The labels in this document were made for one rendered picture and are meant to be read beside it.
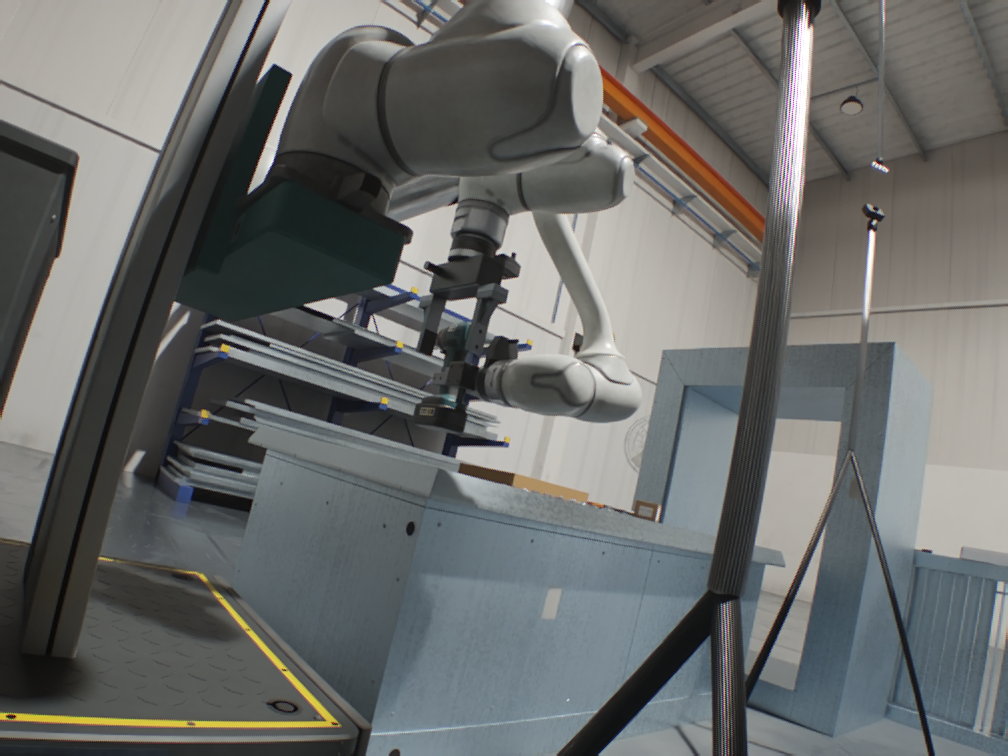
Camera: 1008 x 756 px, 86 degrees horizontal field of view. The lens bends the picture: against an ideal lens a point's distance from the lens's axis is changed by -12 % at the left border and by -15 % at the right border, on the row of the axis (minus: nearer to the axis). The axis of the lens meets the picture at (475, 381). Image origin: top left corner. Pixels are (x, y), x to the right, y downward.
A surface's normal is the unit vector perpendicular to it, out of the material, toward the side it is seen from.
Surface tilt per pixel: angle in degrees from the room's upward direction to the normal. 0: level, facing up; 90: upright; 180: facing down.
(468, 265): 90
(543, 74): 108
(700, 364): 90
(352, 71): 87
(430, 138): 150
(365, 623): 90
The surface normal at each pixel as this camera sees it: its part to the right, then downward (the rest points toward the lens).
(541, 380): -0.69, -0.15
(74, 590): 0.62, 0.01
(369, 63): -0.33, -0.38
